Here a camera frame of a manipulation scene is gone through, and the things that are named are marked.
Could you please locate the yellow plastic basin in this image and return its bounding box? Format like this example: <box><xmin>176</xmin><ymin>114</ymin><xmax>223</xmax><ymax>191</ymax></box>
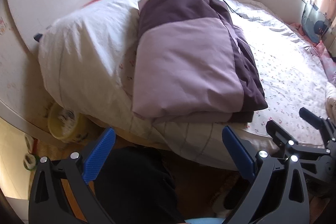
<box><xmin>47</xmin><ymin>103</ymin><xmax>89</xmax><ymax>144</ymax></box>

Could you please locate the blue floral cushion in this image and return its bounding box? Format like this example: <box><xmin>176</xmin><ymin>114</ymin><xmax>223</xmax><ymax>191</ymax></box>
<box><xmin>301</xmin><ymin>1</ymin><xmax>333</xmax><ymax>44</ymax></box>

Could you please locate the white pillow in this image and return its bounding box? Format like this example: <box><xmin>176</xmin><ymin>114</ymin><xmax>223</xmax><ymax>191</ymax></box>
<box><xmin>39</xmin><ymin>0</ymin><xmax>151</xmax><ymax>135</ymax></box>

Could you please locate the pink patterned bedsheet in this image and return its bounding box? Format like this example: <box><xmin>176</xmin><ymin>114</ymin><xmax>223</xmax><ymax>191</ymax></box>
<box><xmin>288</xmin><ymin>23</ymin><xmax>335</xmax><ymax>85</ymax></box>

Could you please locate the lilac and purple jacket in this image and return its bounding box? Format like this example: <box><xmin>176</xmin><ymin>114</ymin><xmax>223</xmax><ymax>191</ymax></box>
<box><xmin>132</xmin><ymin>0</ymin><xmax>268</xmax><ymax>123</ymax></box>

